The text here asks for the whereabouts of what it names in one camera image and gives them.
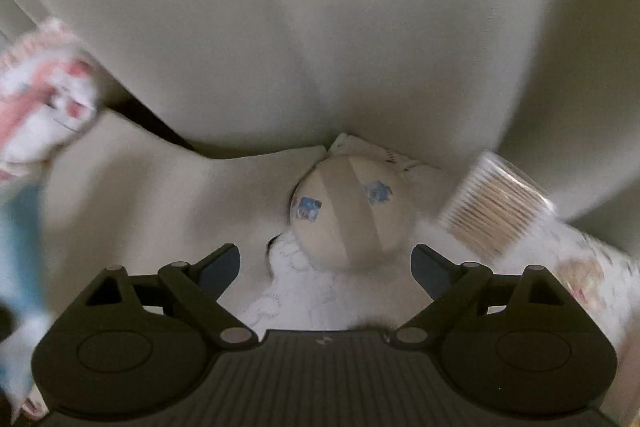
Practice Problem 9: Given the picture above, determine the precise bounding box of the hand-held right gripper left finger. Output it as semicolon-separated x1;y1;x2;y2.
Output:
85;243;259;351

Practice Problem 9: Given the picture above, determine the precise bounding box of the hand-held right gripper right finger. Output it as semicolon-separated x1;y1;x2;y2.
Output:
392;243;569;351

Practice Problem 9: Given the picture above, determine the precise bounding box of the beige diaper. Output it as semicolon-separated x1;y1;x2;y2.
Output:
290;153;419;273

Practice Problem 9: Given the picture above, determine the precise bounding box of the beige cloth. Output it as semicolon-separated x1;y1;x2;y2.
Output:
42;107;328;313

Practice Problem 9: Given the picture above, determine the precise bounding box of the white lace tablecloth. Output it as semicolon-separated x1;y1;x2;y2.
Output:
242;202;640;355

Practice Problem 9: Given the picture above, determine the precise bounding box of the clear cotton swab box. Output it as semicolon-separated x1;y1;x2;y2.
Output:
438;150;559;255

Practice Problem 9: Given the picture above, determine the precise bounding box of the printed white tissue packet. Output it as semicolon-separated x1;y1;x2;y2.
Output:
327;133;444;188

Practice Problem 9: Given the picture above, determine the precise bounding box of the small pink blurred item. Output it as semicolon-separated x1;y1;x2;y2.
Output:
556;256;609;309

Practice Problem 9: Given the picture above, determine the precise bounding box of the blue and white cloth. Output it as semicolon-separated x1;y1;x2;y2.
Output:
0;179;59;416

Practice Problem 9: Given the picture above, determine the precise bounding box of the beige curtain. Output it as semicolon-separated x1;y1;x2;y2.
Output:
0;0;640;228

